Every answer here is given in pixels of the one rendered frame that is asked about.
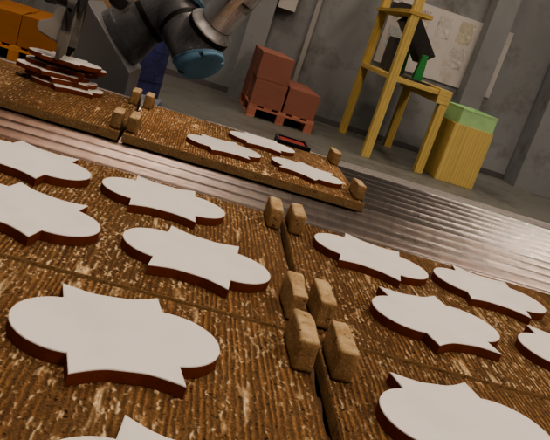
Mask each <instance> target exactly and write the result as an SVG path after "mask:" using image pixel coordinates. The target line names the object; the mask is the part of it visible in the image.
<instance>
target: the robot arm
mask: <svg viewBox="0 0 550 440"><path fill-rule="evenodd" d="M88 1H89V0H45V2H47V3H52V4H55V5H57V4H60V5H63V6H65V7H58V8H57V9H56V10H55V11H54V14H53V16H52V18H49V19H42V20H39V21H38V24H37V29H38V31H39V32H41V33H42V34H44V35H46V36H47V37H48V38H50V39H52V40H53V41H55V42H56V43H58V45H57V50H56V55H55V60H59V59H61V58H62V57H63V56H64V55H65V54H66V56H68V57H70V56H71V55H72V54H73V53H74V52H75V51H76V48H77V45H78V42H79V36H80V33H81V30H82V26H83V23H84V19H85V15H86V6H87V4H88ZM261 1H262V0H211V1H210V2H209V3H208V4H207V5H206V7H205V6H204V4H203V2H202V0H136V1H135V2H133V3H132V1H131V0H109V3H110V4H111V5H112V6H113V7H110V8H108V9H106V10H103V11H102V12H101V15H102V18H103V21H104V23H105V26H106V28H107V30H108V32H109V34H110V36H111V37H112V39H113V41H114V42H115V44H116V45H117V47H118V48H119V50H120V52H121V53H122V55H123V56H124V57H125V59H126V60H127V61H128V62H129V63H130V64H131V65H137V64H138V63H140V62H141V61H142V60H143V59H144V58H145V57H146V56H147V55H148V54H149V53H150V52H151V50H152V49H153V48H154V47H155V46H156V45H158V44H159V43H160V42H162V41H164V43H165V45H166V46H167V49H168V52H169V54H170V56H171V58H172V62H173V64H174V66H175V67H176V69H177V71H178V72H179V73H180V74H181V75H182V76H183V77H184V78H186V79H204V78H208V77H210V76H212V75H214V74H215V73H217V72H219V71H220V70H221V69H222V68H223V65H224V55H223V51H224V50H225V49H226V48H227V47H228V46H229V45H230V43H231V33H232V32H233V31H234V30H235V29H236V28H237V27H238V26H239V25H240V24H241V23H242V22H243V21H244V20H245V19H246V18H247V17H248V16H249V14H250V13H251V12H252V11H253V10H254V9H255V8H256V7H257V6H258V5H259V4H260V3H261Z"/></svg>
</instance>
